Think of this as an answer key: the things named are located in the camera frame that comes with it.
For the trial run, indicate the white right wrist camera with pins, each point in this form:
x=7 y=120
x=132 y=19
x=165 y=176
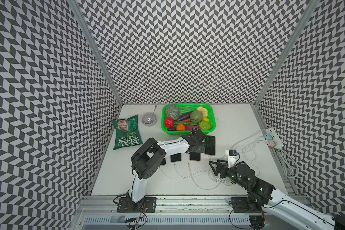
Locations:
x=232 y=157

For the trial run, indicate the netted green melon toy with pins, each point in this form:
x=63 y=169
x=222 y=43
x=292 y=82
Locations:
x=173 y=111

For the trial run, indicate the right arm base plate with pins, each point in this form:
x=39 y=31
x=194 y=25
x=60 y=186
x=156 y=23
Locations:
x=245 y=205

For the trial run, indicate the purple eggplant toy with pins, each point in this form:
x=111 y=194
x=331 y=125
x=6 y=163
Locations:
x=184 y=116

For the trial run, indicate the green plastic basket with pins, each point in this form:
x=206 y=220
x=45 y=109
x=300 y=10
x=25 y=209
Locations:
x=189 y=107

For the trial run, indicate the teal usb charger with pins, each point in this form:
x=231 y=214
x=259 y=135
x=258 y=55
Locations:
x=268 y=137

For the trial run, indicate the pink usb charger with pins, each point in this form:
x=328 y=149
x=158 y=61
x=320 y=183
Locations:
x=271 y=143

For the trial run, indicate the grey bowl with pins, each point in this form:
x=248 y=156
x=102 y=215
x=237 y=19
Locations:
x=145 y=118

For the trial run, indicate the cream cauliflower toy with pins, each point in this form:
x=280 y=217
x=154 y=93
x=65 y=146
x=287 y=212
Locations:
x=203 y=110

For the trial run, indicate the light green cabbage toy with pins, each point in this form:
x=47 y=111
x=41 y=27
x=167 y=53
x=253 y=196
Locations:
x=204 y=125

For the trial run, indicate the green round fruit toy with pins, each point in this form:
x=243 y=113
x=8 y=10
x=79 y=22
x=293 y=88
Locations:
x=196 y=116

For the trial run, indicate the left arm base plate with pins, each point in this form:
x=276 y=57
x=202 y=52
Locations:
x=136 y=204

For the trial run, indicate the orange pumpkin toy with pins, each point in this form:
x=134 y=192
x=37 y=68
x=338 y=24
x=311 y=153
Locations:
x=180 y=127

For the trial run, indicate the aluminium front rail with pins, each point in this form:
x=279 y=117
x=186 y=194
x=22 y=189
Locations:
x=157 y=204

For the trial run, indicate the metal spoon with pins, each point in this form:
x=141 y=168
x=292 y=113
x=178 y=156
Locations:
x=153 y=112

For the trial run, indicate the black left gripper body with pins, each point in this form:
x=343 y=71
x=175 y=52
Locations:
x=201 y=148

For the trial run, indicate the white power strip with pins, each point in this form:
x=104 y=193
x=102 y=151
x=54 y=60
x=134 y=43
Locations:
x=276 y=138

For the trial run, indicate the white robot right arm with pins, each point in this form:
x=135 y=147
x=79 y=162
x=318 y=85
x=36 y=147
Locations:
x=300 y=215

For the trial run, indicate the green chips bag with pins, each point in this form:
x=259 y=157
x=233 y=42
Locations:
x=127 y=132

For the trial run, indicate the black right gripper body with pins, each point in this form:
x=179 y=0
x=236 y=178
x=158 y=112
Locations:
x=231 y=173

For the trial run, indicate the phone light case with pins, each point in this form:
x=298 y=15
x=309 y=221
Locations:
x=163 y=162
x=176 y=157

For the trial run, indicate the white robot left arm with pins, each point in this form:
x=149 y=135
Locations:
x=148 y=158

